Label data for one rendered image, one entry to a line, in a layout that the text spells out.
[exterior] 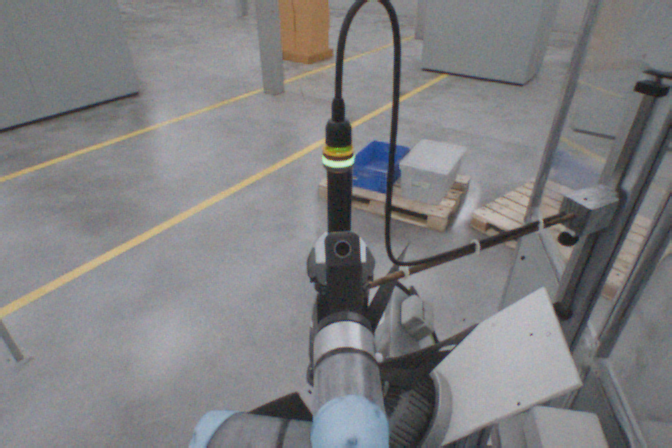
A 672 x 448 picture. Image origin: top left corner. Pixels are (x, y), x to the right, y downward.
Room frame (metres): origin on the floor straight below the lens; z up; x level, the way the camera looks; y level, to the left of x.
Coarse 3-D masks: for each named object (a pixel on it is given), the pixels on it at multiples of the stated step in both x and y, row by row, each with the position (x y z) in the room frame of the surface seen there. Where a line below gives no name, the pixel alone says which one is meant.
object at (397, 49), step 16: (368, 0) 0.56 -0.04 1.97; (384, 0) 0.57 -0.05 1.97; (352, 16) 0.55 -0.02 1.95; (400, 32) 0.58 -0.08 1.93; (400, 48) 0.58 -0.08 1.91; (336, 64) 0.55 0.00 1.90; (336, 80) 0.54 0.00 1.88; (336, 96) 0.54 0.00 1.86; (384, 224) 0.59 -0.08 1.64; (528, 224) 0.74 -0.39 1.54; (480, 240) 0.69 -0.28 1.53; (432, 256) 0.64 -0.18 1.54
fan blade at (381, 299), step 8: (400, 256) 0.81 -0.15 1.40; (392, 272) 0.82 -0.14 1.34; (384, 288) 0.80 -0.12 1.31; (392, 288) 0.86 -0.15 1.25; (376, 296) 0.76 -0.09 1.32; (384, 296) 0.81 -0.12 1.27; (376, 304) 0.77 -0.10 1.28; (384, 304) 0.81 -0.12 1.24; (368, 312) 0.73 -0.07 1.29; (376, 312) 0.77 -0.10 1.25; (384, 312) 0.81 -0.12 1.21; (376, 320) 0.77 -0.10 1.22
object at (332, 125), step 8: (336, 104) 0.54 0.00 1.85; (344, 104) 0.54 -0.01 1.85; (336, 112) 0.54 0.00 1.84; (344, 112) 0.54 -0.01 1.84; (328, 120) 0.55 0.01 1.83; (336, 120) 0.54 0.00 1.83; (344, 120) 0.54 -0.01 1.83; (328, 128) 0.54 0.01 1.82; (336, 128) 0.53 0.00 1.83; (344, 128) 0.53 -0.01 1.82; (328, 136) 0.54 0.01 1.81; (336, 136) 0.53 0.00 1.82; (344, 136) 0.53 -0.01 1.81; (328, 144) 0.54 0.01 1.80; (336, 144) 0.53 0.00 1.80; (344, 144) 0.53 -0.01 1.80
